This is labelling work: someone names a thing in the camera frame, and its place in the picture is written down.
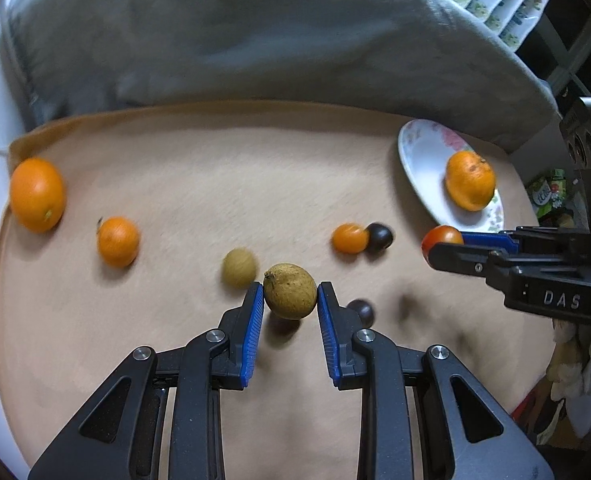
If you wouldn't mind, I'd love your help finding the large smooth orange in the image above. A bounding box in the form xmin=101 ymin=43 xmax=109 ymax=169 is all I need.
xmin=9 ymin=157 xmax=66 ymax=233

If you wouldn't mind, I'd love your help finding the gloved right hand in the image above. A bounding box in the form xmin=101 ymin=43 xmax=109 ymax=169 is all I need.
xmin=546 ymin=320 xmax=591 ymax=438

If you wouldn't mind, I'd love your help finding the small mandarin orange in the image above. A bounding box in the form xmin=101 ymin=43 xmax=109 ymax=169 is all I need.
xmin=97 ymin=217 xmax=140 ymax=269

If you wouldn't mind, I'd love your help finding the red cherry tomato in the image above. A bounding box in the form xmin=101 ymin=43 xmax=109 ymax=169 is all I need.
xmin=421 ymin=226 xmax=463 ymax=260

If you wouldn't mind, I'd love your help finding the rough tangerine on plate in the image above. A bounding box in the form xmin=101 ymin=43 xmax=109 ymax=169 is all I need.
xmin=444 ymin=151 xmax=496 ymax=212

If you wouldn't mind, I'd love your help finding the small tan longan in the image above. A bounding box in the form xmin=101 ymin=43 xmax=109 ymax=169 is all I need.
xmin=222 ymin=247 xmax=258 ymax=289

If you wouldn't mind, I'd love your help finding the floral white plate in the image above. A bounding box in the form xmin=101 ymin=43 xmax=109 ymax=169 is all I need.
xmin=397 ymin=119 xmax=505 ymax=233

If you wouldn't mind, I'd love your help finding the green juice carton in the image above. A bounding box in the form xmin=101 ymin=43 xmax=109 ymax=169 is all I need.
xmin=525 ymin=168 xmax=568 ymax=219

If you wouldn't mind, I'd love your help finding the grey cushion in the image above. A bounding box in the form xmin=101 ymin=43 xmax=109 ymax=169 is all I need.
xmin=2 ymin=0 xmax=557 ymax=152

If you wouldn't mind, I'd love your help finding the orange cherry tomato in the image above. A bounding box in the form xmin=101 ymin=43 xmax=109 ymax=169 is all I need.
xmin=331 ymin=223 xmax=369 ymax=255

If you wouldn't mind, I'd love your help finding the large brown longan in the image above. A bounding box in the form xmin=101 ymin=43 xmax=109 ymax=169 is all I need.
xmin=264 ymin=263 xmax=317 ymax=320

